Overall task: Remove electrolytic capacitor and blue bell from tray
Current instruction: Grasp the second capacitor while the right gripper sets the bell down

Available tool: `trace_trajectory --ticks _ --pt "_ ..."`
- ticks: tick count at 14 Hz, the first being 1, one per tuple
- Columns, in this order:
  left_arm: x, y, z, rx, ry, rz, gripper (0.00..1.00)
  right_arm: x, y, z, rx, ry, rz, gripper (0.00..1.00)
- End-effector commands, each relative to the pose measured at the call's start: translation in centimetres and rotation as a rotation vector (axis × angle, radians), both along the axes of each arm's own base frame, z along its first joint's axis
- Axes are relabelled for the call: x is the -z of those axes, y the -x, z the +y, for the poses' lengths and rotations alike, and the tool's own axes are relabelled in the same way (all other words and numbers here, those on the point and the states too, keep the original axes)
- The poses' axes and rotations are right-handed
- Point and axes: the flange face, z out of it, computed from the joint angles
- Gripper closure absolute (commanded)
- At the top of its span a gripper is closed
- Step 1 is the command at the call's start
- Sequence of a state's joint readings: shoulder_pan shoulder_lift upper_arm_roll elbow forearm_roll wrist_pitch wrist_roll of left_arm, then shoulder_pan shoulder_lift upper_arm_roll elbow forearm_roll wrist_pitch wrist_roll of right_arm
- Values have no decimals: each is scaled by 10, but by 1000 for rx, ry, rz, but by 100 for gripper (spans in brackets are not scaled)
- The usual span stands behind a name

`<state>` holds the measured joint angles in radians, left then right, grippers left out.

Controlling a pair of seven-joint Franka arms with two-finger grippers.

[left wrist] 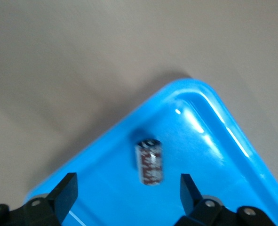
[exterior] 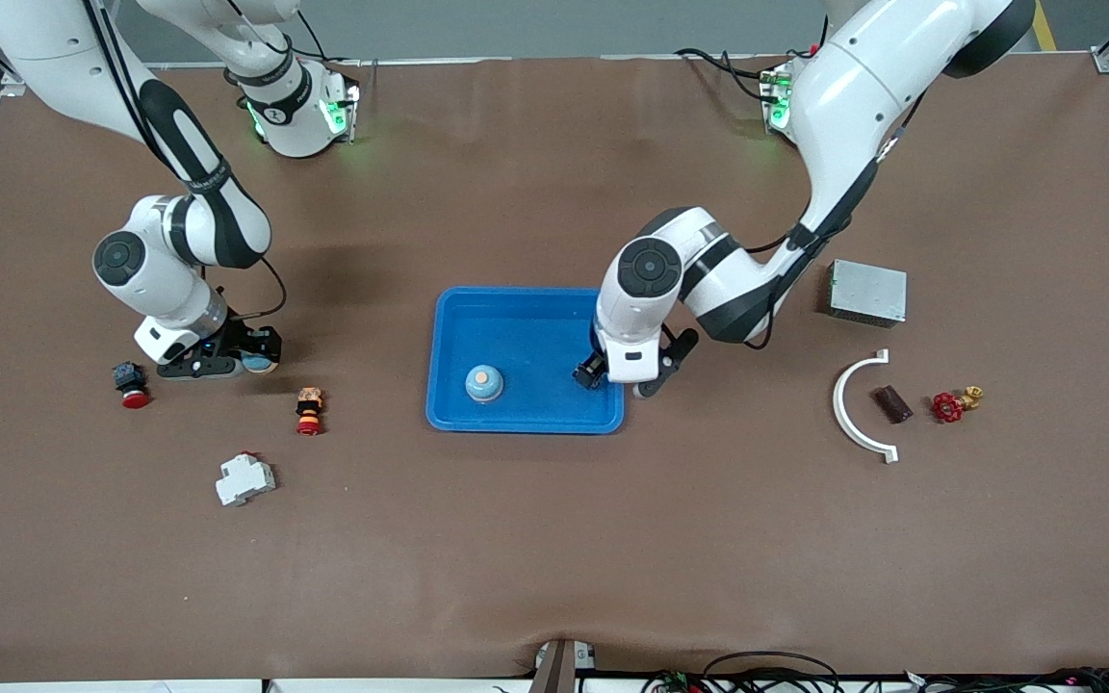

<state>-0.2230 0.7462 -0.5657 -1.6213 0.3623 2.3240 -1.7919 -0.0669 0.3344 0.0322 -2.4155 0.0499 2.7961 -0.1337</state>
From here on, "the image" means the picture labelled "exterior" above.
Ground long plain brown capacitor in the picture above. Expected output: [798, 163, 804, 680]
[872, 384, 915, 424]

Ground black cable bundle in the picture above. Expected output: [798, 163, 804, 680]
[901, 666, 1109, 693]

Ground white circuit breaker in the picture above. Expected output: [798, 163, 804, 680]
[215, 450, 276, 508]

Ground black cable loop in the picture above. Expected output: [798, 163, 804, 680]
[646, 651, 844, 693]

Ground white half-round pipe clamp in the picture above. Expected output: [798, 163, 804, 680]
[833, 348, 900, 465]

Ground orange red push button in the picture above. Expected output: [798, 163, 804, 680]
[295, 387, 326, 437]

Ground silver metal box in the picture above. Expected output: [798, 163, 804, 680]
[827, 259, 908, 328]

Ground blue plastic tray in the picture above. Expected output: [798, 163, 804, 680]
[425, 286, 626, 436]

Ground grey metal bracket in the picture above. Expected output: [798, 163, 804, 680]
[530, 638, 598, 693]

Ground brass valve red handwheel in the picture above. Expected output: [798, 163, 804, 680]
[932, 385, 985, 424]

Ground black left base cables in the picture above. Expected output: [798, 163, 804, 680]
[675, 46, 779, 105]

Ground red mushroom button black block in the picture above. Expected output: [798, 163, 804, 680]
[112, 361, 152, 410]

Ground black right base cable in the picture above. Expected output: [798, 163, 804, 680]
[297, 8, 363, 68]

